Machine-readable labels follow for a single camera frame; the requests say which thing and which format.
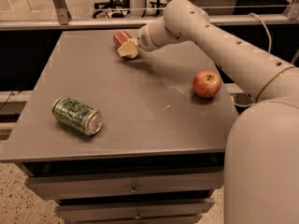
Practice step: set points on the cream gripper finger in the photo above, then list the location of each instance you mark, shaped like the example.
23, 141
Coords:
129, 49

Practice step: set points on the red coke can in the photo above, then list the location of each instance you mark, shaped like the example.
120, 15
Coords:
121, 37

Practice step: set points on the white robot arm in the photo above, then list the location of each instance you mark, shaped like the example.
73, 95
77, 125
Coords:
261, 169

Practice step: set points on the green soda can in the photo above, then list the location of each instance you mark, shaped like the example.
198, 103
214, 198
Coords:
77, 115

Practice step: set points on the red apple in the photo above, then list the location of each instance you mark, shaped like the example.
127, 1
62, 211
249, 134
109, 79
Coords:
206, 84

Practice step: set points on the grey drawer cabinet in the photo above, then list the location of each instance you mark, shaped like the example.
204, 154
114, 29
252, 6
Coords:
153, 121

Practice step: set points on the left metal bracket post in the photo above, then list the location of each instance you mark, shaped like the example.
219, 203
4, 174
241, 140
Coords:
62, 12

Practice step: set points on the metal bracket post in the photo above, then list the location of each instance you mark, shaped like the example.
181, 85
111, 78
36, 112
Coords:
62, 12
292, 10

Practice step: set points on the metal window rail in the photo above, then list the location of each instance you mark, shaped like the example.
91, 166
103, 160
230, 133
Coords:
225, 20

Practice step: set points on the right metal bracket post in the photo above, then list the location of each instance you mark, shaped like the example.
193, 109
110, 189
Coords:
292, 10

